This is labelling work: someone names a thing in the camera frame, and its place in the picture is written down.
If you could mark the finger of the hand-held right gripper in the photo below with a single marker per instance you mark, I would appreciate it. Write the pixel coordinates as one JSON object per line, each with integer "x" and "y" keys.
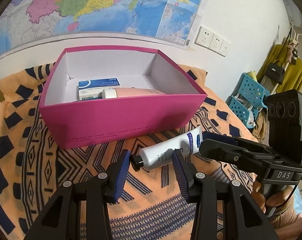
{"x": 218, "y": 136}
{"x": 223, "y": 150}

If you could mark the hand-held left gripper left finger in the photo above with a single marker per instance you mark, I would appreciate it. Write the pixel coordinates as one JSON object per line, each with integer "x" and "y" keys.
{"x": 122, "y": 177}

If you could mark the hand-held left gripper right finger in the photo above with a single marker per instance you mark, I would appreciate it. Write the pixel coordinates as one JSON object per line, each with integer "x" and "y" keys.
{"x": 179, "y": 177}

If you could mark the white hand cream tube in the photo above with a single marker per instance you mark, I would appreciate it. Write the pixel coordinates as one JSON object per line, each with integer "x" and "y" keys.
{"x": 166, "y": 152}

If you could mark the pink cardboard box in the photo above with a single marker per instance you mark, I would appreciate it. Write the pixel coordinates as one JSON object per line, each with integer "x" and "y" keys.
{"x": 116, "y": 122}

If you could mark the pink hand cream tube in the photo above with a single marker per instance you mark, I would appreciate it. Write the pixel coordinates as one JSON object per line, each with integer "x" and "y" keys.
{"x": 133, "y": 92}

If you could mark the blue and white medicine box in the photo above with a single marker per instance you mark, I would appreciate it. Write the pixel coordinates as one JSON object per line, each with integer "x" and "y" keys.
{"x": 98, "y": 83}

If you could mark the person's right forearm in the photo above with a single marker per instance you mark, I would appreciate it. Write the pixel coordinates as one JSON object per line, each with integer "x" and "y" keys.
{"x": 288, "y": 215}

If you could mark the person's right hand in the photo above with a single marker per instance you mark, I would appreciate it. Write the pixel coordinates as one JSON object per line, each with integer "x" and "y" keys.
{"x": 278, "y": 200}

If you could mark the blue plastic basket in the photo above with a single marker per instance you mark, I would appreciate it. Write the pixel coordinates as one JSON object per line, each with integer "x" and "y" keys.
{"x": 238, "y": 110}
{"x": 253, "y": 90}

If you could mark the yellow garment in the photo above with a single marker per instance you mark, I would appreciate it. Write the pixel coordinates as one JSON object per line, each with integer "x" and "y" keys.
{"x": 294, "y": 75}

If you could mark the black handbag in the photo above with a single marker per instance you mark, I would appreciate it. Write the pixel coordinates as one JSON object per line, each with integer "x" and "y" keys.
{"x": 274, "y": 71}

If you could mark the orange patterned blanket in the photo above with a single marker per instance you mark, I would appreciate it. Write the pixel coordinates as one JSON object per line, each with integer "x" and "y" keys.
{"x": 66, "y": 167}

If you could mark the white coat rack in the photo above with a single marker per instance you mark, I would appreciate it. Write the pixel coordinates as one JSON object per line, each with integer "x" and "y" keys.
{"x": 294, "y": 38}

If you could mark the colourful wall map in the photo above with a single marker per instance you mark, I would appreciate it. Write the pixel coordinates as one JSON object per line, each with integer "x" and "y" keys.
{"x": 91, "y": 5}

